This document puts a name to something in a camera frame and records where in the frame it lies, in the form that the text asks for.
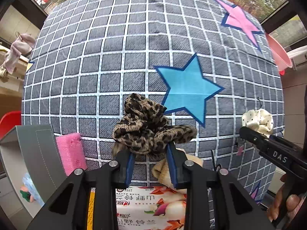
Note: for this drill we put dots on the grey open storage box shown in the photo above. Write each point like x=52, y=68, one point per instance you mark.
x=32, y=149

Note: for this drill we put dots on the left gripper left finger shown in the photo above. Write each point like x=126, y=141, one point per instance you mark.
x=123, y=175

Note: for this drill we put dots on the large pink sponge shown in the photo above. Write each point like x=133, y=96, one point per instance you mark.
x=71, y=152

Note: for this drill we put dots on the pink plastic basin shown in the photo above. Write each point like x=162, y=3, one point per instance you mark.
x=280, y=56

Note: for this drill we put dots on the cream polka dot scrunchie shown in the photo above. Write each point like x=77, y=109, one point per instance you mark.
x=259, y=120

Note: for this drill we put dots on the light blue fluffy ball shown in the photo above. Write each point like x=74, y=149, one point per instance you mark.
x=34, y=194

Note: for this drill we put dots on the grey checked tablecloth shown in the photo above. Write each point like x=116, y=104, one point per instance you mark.
x=91, y=54

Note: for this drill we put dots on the pink hanging cloth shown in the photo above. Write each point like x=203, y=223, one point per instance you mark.
x=23, y=45

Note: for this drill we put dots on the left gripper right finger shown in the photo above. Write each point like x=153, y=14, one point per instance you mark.
x=179, y=175

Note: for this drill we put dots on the red plastic chair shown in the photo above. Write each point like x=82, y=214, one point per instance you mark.
x=9, y=121

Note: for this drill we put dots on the knitted burger toy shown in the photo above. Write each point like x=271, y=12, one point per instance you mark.
x=25, y=193

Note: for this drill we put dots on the red patterned carton box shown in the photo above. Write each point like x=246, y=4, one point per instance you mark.
x=156, y=207

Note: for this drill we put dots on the leopard print scrunchie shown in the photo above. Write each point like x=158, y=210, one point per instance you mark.
x=144, y=130

